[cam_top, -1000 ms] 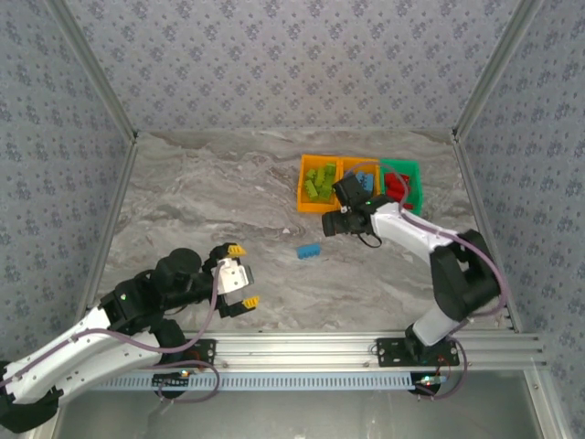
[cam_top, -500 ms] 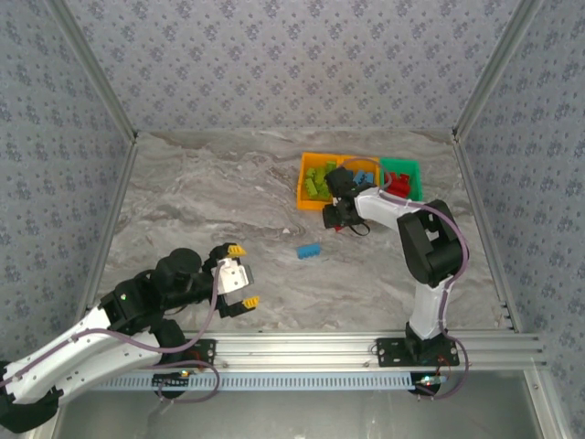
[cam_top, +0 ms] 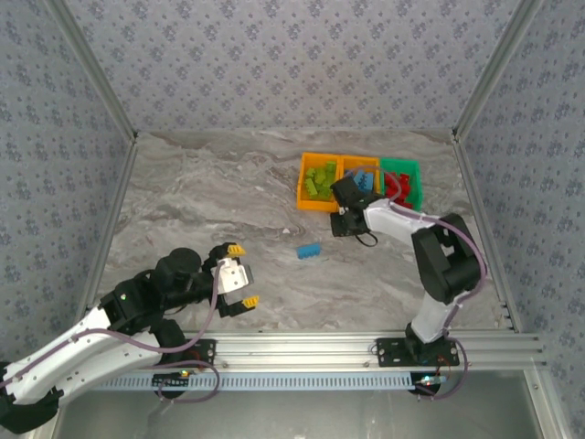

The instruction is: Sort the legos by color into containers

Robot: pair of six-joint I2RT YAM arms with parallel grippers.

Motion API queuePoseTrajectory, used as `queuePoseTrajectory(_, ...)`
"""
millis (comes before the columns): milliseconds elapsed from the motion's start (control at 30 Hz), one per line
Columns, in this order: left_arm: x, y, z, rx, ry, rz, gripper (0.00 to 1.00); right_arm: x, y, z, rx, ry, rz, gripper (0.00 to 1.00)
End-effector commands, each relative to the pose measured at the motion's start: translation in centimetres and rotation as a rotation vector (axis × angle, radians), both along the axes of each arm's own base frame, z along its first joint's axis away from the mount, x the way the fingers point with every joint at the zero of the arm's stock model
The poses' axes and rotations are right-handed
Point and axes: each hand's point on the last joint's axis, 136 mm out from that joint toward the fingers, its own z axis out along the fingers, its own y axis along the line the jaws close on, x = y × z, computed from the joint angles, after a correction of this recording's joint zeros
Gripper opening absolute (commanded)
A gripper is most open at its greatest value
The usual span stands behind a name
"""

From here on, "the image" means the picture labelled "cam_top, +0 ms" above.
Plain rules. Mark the slanted aluminium frame post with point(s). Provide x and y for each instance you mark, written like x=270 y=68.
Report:
x=496 y=68
x=95 y=68

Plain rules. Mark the green lego brick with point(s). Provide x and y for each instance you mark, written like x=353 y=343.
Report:
x=330 y=167
x=328 y=193
x=312 y=186
x=315 y=195
x=312 y=174
x=325 y=179

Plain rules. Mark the aluminium table side rail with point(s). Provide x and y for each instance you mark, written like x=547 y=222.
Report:
x=109 y=228
x=464 y=160

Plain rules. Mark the long blue lego brick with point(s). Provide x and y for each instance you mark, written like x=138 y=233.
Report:
x=308 y=252

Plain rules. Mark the red lego brick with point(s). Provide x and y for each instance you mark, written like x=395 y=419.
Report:
x=391 y=189
x=389 y=177
x=406 y=194
x=400 y=202
x=405 y=179

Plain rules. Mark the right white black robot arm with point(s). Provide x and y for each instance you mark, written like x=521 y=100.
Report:
x=388 y=224

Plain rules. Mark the orange plastic bin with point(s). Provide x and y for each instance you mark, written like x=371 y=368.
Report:
x=315 y=206
x=356 y=161

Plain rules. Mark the aluminium extrusion rail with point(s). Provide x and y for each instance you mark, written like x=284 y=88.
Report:
x=292 y=350

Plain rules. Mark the small black controller board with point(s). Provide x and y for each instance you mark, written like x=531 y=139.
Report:
x=171 y=382
x=427 y=380

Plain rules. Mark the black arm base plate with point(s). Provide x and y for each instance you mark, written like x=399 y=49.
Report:
x=388 y=354
x=208 y=350

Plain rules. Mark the green plastic bin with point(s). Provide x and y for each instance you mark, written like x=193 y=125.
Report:
x=407 y=163

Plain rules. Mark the aluminium frame leg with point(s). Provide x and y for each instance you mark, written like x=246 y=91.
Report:
x=546 y=407

